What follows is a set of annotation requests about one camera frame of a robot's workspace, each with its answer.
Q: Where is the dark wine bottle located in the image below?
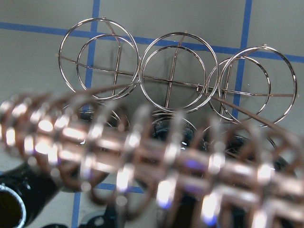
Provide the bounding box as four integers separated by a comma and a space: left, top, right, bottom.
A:
225, 135, 288, 172
141, 111, 196, 151
0, 163, 61, 228

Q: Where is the copper wire bottle basket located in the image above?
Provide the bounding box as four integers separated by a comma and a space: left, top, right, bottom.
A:
0, 17, 304, 228

